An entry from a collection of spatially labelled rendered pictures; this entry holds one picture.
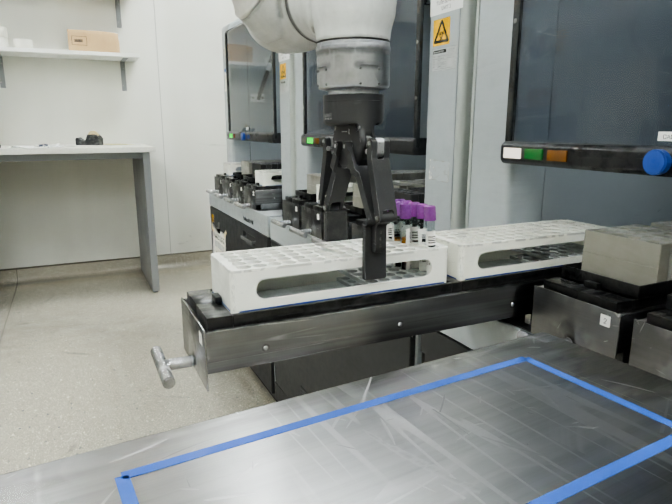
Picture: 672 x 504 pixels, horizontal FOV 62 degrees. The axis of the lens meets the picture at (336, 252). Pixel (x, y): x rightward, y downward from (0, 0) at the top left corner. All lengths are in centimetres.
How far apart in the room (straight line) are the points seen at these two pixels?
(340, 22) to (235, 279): 31
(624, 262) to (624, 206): 39
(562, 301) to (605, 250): 10
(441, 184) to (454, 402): 72
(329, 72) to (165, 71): 355
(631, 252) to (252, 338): 49
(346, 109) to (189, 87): 357
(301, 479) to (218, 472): 5
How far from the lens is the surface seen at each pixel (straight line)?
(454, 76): 109
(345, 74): 67
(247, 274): 63
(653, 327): 71
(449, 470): 36
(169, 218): 423
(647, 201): 124
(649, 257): 79
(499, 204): 99
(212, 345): 62
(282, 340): 65
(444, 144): 110
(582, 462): 39
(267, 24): 80
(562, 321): 79
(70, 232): 419
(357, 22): 68
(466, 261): 77
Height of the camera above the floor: 102
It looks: 13 degrees down
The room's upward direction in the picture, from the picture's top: straight up
